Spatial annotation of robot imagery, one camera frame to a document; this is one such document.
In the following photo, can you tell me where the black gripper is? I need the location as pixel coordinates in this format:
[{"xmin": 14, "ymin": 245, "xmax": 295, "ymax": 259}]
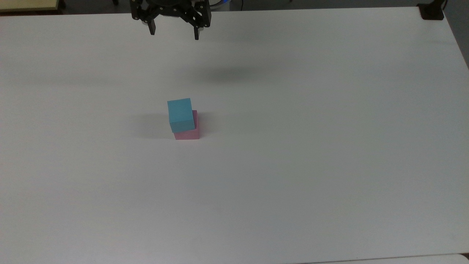
[{"xmin": 130, "ymin": 0, "xmax": 213, "ymax": 41}]

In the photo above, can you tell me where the blue cube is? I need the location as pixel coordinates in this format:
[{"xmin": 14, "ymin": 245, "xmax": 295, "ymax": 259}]
[{"xmin": 167, "ymin": 98, "xmax": 196, "ymax": 133}]

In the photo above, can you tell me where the pink cube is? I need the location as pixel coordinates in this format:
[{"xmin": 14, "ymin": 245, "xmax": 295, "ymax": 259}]
[{"xmin": 173, "ymin": 110, "xmax": 200, "ymax": 140}]

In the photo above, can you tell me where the yellow side table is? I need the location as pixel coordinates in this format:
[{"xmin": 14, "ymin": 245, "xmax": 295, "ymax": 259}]
[{"xmin": 0, "ymin": 0, "xmax": 60, "ymax": 14}]

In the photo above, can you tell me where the black table clamp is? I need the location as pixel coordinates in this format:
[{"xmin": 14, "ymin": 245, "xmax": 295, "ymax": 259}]
[{"xmin": 417, "ymin": 0, "xmax": 448, "ymax": 21}]

